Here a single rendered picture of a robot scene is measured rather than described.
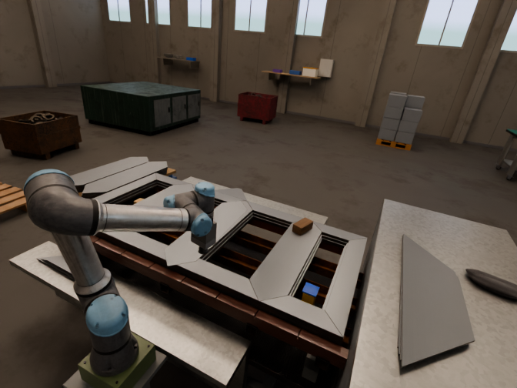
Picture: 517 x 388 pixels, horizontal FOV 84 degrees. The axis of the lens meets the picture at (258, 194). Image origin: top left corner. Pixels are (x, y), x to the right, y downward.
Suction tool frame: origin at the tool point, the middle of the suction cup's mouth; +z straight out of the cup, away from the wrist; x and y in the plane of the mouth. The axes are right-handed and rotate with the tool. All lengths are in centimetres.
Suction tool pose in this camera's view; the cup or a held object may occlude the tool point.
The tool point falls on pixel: (203, 251)
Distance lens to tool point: 129.2
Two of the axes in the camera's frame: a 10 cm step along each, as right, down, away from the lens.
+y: -8.2, -3.4, 4.6
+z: -1.1, 8.8, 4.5
